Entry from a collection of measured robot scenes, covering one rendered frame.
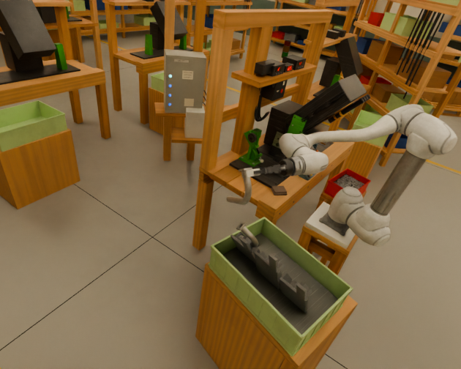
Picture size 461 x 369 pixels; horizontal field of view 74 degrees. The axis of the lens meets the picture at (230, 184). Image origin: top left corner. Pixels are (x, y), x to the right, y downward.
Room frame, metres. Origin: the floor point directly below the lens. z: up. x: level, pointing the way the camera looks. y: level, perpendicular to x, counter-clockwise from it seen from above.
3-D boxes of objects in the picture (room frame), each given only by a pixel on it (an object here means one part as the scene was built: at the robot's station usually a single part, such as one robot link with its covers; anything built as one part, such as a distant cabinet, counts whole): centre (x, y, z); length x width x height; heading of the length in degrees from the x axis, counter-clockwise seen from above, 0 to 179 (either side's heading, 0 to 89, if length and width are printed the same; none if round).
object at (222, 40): (2.56, -0.19, 1.36); 1.49 x 0.09 x 0.97; 147
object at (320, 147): (2.40, -0.44, 0.89); 1.10 x 0.42 x 0.02; 147
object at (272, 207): (2.24, -0.68, 0.82); 1.50 x 0.14 x 0.15; 147
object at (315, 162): (1.31, -0.37, 1.44); 0.16 x 0.13 x 0.11; 120
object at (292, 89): (2.60, -0.13, 1.23); 1.30 x 0.05 x 0.09; 147
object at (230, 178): (2.40, -0.44, 0.44); 1.49 x 0.70 x 0.88; 147
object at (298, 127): (2.30, -0.45, 1.17); 0.13 x 0.12 x 0.20; 147
